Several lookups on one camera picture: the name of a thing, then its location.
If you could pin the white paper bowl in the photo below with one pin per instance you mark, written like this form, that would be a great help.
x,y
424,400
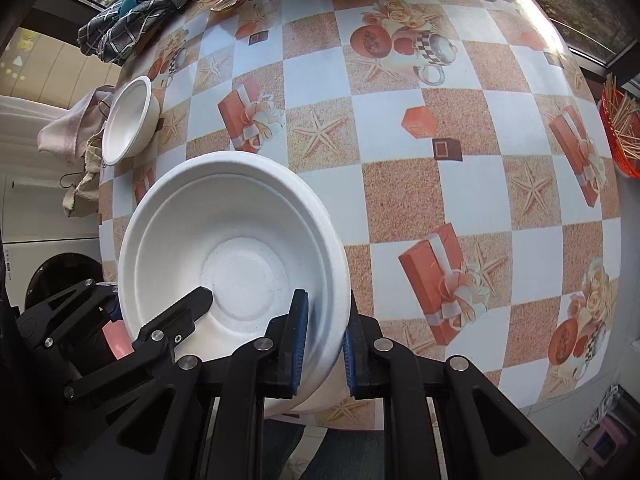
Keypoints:
x,y
125,115
235,220

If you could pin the checkered printed tablecloth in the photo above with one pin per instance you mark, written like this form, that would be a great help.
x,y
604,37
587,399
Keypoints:
x,y
400,160

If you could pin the grey plaid cloth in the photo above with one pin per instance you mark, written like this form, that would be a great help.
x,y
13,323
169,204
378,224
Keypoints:
x,y
125,20

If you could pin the pink towel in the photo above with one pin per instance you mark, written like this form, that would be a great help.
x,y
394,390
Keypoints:
x,y
65,130

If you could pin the hanging towels on rack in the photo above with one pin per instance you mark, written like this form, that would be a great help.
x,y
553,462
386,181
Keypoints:
x,y
87,175

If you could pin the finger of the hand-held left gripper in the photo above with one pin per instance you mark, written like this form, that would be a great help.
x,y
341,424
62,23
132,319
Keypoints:
x,y
190,310
65,315

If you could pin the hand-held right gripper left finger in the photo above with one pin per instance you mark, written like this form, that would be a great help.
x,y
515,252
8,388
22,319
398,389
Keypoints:
x,y
298,345

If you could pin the pink plastic stool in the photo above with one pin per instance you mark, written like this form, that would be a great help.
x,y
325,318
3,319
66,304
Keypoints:
x,y
602,442

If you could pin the red plastic basket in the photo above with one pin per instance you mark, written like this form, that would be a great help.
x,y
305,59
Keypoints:
x,y
612,135

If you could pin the white washing machine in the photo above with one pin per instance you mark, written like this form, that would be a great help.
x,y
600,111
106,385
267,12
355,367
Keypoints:
x,y
50,270

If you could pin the bundle of wooden toothpicks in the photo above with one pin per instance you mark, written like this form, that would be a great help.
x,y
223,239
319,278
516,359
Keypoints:
x,y
625,115

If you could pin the pink square plate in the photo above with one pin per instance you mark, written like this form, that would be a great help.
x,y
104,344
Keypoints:
x,y
115,337

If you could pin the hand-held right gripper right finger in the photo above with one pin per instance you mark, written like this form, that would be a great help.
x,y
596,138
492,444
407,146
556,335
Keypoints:
x,y
350,365

